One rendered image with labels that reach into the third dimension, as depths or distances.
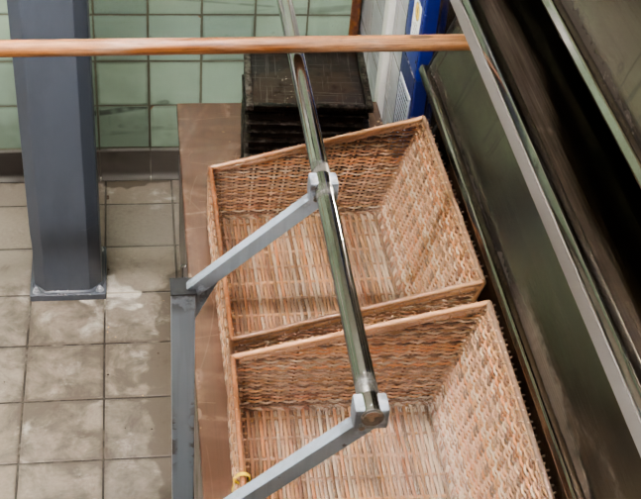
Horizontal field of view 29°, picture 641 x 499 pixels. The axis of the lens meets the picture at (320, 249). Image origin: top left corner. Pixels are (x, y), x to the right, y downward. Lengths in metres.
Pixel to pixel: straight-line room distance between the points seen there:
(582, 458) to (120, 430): 1.53
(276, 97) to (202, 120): 0.36
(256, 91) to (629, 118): 1.34
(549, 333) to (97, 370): 1.56
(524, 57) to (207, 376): 0.95
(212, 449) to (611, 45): 1.06
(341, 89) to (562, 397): 1.16
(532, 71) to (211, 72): 1.98
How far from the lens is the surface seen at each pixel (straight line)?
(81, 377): 3.27
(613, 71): 1.72
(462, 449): 2.28
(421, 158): 2.67
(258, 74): 2.90
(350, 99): 2.84
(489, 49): 1.83
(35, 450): 3.11
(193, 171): 2.96
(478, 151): 2.39
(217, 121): 3.13
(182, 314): 2.09
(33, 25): 2.99
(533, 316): 2.07
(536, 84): 1.82
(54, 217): 3.31
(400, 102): 2.96
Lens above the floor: 2.33
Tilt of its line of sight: 40 degrees down
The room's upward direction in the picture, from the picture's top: 5 degrees clockwise
